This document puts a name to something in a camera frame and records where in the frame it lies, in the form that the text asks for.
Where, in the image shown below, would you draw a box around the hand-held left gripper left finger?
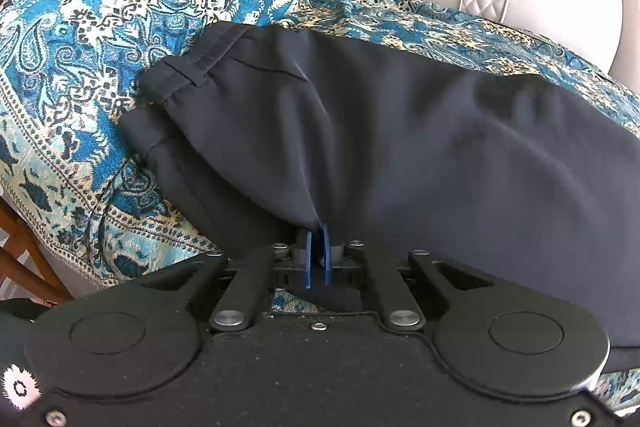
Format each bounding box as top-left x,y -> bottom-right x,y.
140,229 -> 322,334

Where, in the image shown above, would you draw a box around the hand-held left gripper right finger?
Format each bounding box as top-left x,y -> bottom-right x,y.
323,222 -> 501,333

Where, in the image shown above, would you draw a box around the black pants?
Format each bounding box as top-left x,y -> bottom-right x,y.
120,21 -> 640,350

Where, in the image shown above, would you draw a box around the blue paisley blanket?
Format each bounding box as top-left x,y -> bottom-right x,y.
0,0 -> 640,423

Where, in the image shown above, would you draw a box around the person's black floral clothing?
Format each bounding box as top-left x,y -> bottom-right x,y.
0,299 -> 46,414

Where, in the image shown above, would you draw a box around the wooden furniture frame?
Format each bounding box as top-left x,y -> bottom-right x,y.
0,197 -> 76,308

